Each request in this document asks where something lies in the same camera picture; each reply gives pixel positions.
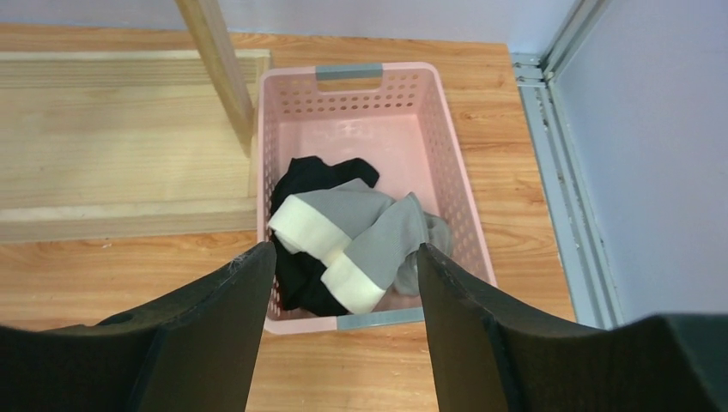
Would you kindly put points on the wooden clothes rack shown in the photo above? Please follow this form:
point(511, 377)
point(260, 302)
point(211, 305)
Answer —
point(126, 142)

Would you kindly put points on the black underwear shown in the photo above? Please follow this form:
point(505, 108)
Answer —
point(306, 239)

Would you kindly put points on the grey underwear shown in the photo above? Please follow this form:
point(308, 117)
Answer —
point(382, 255)

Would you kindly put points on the grey aluminium frame rail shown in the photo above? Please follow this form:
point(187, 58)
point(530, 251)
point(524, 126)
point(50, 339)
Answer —
point(581, 247)

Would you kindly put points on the pink perforated plastic basket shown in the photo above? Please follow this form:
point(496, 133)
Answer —
point(393, 116)

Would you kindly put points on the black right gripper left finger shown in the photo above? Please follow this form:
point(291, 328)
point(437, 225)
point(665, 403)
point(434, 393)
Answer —
point(193, 349)

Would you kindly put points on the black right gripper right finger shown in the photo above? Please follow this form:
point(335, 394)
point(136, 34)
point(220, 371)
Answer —
point(492, 352)

